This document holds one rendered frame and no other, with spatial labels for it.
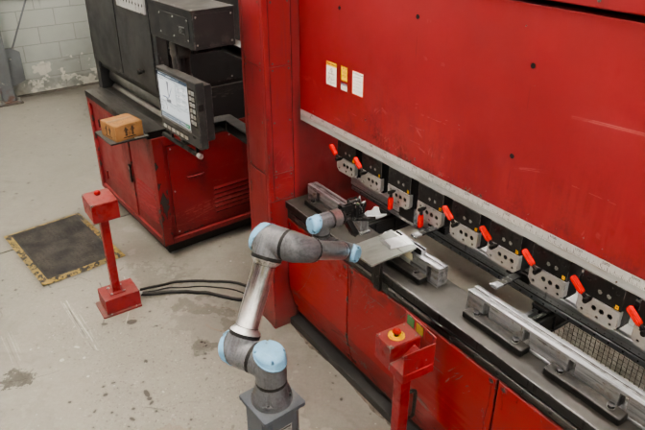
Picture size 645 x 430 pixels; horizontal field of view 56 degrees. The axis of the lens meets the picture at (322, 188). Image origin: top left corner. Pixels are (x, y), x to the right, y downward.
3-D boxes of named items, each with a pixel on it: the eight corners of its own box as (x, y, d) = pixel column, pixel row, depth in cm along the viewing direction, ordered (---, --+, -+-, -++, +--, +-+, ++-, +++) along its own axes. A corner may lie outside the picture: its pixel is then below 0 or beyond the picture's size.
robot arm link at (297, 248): (311, 237, 212) (366, 241, 256) (284, 229, 217) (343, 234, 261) (302, 270, 212) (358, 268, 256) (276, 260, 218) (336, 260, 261)
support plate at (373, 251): (346, 249, 278) (346, 247, 278) (391, 232, 292) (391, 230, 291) (370, 267, 265) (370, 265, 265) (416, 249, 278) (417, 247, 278)
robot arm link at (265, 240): (243, 376, 216) (285, 227, 217) (210, 361, 223) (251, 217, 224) (260, 372, 226) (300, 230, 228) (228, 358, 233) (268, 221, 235)
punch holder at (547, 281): (526, 281, 223) (534, 243, 216) (541, 274, 228) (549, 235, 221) (561, 301, 212) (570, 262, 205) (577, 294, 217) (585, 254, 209)
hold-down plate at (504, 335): (462, 316, 253) (463, 310, 252) (470, 311, 256) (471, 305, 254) (519, 357, 231) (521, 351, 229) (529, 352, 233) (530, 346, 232)
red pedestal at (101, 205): (95, 303, 404) (72, 191, 367) (132, 291, 416) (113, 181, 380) (104, 319, 389) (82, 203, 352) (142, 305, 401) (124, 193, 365)
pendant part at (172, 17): (162, 145, 361) (143, -4, 324) (199, 135, 375) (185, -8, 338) (204, 173, 326) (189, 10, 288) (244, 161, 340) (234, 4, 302)
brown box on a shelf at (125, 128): (94, 132, 412) (91, 115, 407) (131, 125, 427) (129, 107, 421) (110, 146, 391) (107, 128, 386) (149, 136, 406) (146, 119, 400)
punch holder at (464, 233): (448, 235, 253) (452, 200, 246) (463, 229, 257) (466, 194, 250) (475, 250, 242) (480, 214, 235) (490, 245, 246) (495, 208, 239)
